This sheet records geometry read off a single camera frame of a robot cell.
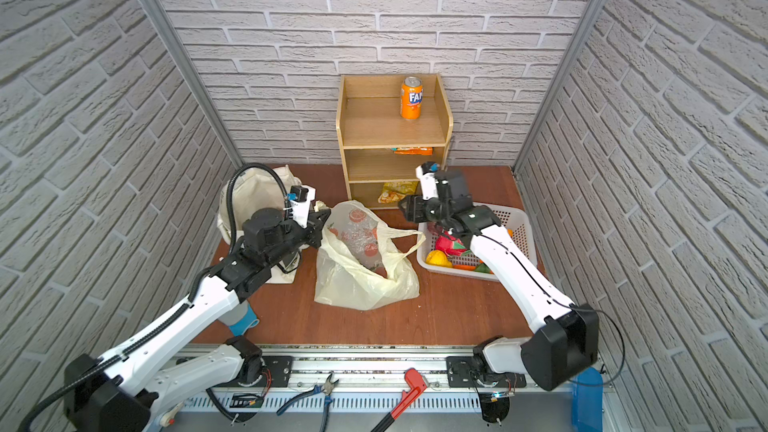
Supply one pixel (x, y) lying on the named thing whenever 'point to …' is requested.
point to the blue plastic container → (587, 401)
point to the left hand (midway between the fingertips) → (330, 207)
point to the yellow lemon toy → (438, 258)
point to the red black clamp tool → (409, 400)
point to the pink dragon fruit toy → (449, 243)
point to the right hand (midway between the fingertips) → (416, 199)
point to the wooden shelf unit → (389, 126)
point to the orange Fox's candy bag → (424, 151)
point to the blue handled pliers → (326, 389)
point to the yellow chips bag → (395, 191)
